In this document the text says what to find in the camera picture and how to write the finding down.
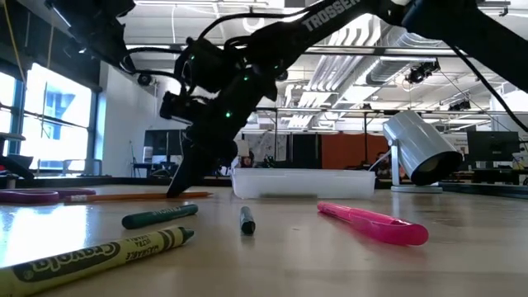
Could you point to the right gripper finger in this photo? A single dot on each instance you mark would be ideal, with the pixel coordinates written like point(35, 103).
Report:
point(187, 169)

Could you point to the dark green crayon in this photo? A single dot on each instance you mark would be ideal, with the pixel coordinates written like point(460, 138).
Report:
point(161, 216)

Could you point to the orange pencil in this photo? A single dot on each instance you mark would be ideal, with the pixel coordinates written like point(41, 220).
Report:
point(136, 196)

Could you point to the dark teal marker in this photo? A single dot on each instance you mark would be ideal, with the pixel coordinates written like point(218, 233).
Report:
point(247, 222)

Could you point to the clear plastic supply box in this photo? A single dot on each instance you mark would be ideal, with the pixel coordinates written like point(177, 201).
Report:
point(303, 185)

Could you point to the yellow-green Crayola crayon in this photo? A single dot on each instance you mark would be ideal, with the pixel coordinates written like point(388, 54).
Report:
point(103, 253)

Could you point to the pink highlighter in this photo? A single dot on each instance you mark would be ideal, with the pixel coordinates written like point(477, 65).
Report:
point(379, 227)

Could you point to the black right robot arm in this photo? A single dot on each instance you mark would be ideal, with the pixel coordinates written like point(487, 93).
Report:
point(330, 16)

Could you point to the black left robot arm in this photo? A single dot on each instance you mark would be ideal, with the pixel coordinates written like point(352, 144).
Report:
point(95, 24)

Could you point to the black computer monitor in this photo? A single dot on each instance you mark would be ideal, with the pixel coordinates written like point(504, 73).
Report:
point(163, 144)
point(493, 146)

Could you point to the person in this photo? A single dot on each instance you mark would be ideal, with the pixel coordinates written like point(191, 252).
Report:
point(247, 160)

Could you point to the large window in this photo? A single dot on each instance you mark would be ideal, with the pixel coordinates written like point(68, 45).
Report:
point(57, 123)

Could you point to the white desk lamp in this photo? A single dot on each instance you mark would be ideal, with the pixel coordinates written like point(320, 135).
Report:
point(412, 140)

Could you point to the ceiling light strip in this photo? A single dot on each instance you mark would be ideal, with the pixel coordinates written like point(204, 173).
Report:
point(412, 52)

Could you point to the black ceiling device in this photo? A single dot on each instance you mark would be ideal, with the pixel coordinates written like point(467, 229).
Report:
point(420, 72)

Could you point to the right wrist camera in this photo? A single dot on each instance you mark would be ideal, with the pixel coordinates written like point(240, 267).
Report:
point(177, 107)

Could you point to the black ceiling camera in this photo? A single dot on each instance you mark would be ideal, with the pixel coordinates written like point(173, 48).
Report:
point(144, 80)

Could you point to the orange partition wall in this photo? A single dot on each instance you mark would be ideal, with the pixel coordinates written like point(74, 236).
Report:
point(342, 150)

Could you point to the silver ceiling duct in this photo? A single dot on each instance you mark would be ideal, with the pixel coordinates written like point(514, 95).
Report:
point(385, 72)

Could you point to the black frame strut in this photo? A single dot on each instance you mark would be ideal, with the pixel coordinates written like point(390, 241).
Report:
point(14, 165)

